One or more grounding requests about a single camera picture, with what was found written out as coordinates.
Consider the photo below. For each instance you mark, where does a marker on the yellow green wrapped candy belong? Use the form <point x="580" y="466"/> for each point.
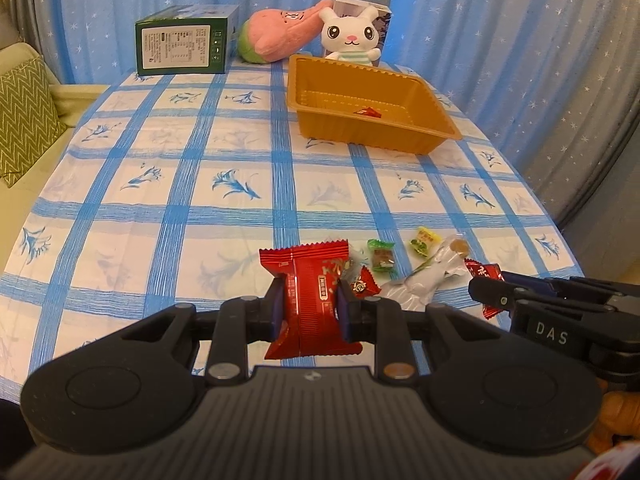
<point x="424" y="240"/>

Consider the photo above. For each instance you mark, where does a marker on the large red snack packet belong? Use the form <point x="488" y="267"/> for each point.
<point x="312" y="280"/>

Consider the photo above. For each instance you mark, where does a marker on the yellow plastic tray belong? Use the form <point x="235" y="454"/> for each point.
<point x="350" y="125"/>

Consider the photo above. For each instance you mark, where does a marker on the small red candy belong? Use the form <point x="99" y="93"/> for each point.
<point x="364" y="285"/>
<point x="367" y="111"/>

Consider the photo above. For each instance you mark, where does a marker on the red packet with white print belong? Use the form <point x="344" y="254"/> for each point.
<point x="487" y="272"/>

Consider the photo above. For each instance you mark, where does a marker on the clear plastic snack wrapper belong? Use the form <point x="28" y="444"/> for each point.
<point x="430" y="280"/>

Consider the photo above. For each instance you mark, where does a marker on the pink plush toy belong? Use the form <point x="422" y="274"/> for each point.
<point x="280" y="30"/>

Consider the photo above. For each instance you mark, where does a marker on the person's right hand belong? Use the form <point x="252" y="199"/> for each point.
<point x="617" y="415"/>

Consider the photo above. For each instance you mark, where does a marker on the green wrapped brown candy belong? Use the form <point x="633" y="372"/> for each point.
<point x="382" y="258"/>

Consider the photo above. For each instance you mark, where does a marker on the green patterned cushion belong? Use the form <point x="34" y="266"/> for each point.
<point x="25" y="110"/>

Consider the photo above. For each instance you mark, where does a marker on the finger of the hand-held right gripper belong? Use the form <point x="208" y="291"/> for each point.
<point x="492" y="292"/>
<point x="540" y="279"/>

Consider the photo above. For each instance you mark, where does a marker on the grey curtain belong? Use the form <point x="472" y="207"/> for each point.
<point x="20" y="0"/>

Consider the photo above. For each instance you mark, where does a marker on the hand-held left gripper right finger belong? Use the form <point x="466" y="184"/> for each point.
<point x="344" y="310"/>

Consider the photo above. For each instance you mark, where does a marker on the clear wrapped candy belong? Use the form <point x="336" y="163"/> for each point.
<point x="356" y="260"/>

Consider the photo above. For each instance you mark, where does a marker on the green cardboard box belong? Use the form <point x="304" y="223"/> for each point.
<point x="175" y="50"/>

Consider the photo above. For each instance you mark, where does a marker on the blue checked tablecloth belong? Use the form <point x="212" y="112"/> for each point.
<point x="200" y="135"/>

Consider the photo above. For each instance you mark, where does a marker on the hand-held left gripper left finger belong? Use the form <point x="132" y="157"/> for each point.
<point x="276" y="310"/>

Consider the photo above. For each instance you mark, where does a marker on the beige sofa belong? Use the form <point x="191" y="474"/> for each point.
<point x="75" y="95"/>

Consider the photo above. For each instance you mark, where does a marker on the red patterned clothing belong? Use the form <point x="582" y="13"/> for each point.
<point x="625" y="467"/>

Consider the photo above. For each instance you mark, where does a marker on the white bunny plush toy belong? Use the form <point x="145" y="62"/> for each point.
<point x="347" y="30"/>

